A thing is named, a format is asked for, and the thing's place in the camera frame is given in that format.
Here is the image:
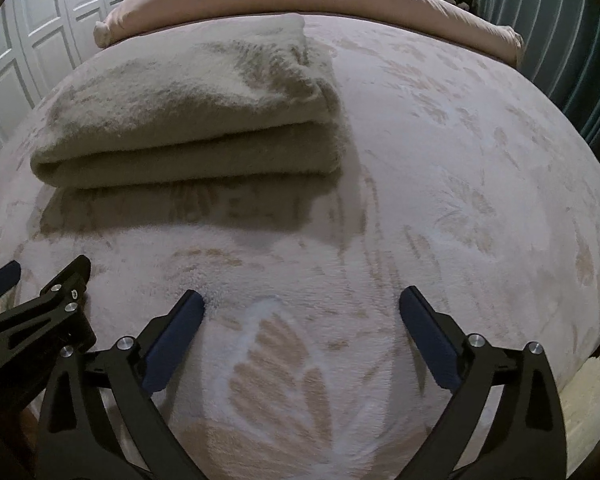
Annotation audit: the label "pink folded duvet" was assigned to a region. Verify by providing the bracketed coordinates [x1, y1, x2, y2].
[93, 0, 524, 66]

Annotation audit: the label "beige knit sweater black hearts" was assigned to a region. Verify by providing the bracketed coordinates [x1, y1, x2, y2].
[30, 14, 346, 188]

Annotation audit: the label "cream fluffy rug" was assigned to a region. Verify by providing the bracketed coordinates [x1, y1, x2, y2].
[560, 358, 600, 477]

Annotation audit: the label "white panelled wardrobe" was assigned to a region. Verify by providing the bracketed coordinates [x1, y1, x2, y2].
[0, 0, 122, 151]

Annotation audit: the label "teal striped curtain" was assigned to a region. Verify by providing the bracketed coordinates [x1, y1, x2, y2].
[475, 0, 600, 161]

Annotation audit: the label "pink butterfly pattern bedspread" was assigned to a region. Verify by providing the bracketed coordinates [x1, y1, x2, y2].
[0, 15, 600, 479]

